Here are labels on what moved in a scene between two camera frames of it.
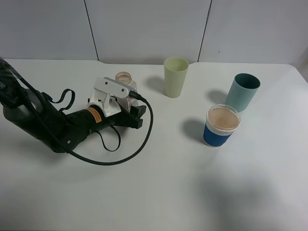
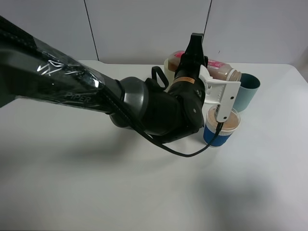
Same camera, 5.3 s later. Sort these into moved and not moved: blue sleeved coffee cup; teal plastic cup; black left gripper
Moved: black left gripper
Not moved: teal plastic cup; blue sleeved coffee cup
